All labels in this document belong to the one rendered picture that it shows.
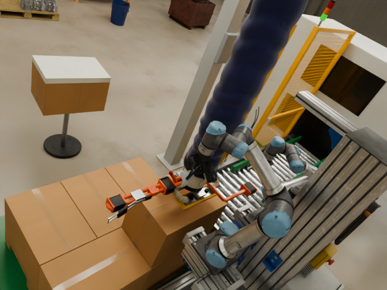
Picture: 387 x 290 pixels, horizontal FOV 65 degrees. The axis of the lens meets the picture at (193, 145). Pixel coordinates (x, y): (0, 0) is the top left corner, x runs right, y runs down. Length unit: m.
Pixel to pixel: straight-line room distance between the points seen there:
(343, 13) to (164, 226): 11.03
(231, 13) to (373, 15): 9.21
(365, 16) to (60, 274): 11.31
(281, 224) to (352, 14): 11.09
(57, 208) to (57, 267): 0.47
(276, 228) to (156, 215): 0.91
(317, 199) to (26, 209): 1.91
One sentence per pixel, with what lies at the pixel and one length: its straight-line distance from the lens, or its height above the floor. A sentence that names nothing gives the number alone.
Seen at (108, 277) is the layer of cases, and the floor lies 0.54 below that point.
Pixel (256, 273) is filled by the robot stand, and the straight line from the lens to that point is 1.98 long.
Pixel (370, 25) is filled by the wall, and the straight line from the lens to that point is 11.94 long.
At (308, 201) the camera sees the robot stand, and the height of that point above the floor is 1.66.
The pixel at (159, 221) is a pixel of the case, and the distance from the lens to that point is 2.05.
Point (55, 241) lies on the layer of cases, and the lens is 2.34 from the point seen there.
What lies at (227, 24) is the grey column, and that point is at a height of 1.84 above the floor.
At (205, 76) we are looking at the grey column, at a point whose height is 1.28.
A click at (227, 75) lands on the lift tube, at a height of 1.95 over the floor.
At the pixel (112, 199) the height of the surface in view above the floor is 1.21.
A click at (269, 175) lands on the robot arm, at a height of 1.72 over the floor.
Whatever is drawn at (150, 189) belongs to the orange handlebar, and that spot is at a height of 1.20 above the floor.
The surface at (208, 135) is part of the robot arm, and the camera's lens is 1.30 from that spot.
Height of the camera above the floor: 2.51
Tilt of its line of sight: 35 degrees down
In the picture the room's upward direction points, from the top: 24 degrees clockwise
